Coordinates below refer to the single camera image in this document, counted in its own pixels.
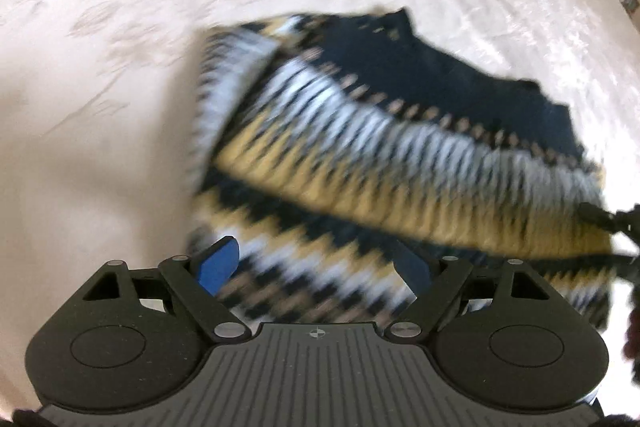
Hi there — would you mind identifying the patterned knit sweater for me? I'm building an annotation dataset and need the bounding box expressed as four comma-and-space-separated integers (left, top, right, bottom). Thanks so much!
185, 7, 619, 334

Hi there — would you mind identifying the white floral bedspread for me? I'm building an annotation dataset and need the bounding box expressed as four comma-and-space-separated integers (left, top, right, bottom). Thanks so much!
0, 0, 640, 413

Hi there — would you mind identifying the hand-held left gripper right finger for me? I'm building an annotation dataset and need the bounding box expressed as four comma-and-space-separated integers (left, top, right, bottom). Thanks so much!
385, 241, 547, 341

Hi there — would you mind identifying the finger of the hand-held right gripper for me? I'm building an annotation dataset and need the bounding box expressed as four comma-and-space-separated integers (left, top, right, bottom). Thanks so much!
579, 202, 640, 242

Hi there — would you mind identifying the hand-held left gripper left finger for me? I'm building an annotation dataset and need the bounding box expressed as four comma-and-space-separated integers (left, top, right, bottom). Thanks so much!
82, 235, 249, 343

